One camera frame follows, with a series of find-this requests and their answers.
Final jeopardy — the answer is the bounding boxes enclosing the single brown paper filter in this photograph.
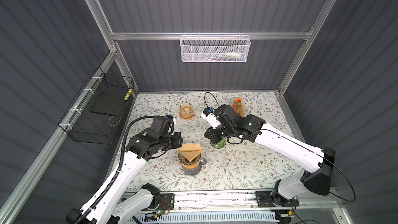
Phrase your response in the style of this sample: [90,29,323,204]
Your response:
[177,143,203,159]

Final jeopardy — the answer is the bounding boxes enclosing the green glass dripper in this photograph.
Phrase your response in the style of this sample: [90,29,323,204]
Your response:
[210,139,227,149]

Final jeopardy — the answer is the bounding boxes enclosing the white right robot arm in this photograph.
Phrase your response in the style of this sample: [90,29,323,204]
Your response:
[201,104,335,206]

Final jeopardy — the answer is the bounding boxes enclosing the white wire mesh basket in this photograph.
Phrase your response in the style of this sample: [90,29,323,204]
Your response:
[179,33,251,63]

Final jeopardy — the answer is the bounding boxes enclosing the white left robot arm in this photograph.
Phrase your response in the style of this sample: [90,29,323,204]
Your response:
[66,115,183,224]

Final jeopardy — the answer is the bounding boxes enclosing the yellow marker in basket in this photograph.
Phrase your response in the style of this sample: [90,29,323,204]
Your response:
[124,88,133,101]

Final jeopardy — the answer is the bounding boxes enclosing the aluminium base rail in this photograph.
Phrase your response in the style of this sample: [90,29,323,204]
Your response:
[83,188,340,224]

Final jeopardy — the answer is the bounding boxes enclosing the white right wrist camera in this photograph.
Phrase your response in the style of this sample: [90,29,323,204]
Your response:
[201,107,221,129]

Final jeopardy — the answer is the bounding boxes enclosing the clear grey glass dripper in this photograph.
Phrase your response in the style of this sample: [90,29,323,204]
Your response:
[178,153,201,164]

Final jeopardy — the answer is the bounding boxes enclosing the orange glass pitcher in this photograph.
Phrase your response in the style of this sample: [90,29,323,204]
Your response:
[179,102,195,120]

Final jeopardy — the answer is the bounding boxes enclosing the black pad in basket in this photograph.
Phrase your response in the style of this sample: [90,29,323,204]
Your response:
[90,91,127,117]

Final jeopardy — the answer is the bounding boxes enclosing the clear grey glass pitcher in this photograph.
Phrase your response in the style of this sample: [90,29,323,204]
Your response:
[182,159,207,175]

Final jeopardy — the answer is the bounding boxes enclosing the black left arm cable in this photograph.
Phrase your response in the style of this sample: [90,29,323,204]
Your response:
[73,116,156,224]

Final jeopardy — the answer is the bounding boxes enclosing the orange coffee filter box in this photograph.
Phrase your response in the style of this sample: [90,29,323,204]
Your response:
[232,98,246,118]

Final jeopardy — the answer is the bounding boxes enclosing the black wire basket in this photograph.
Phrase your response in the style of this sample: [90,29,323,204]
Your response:
[59,68,134,145]

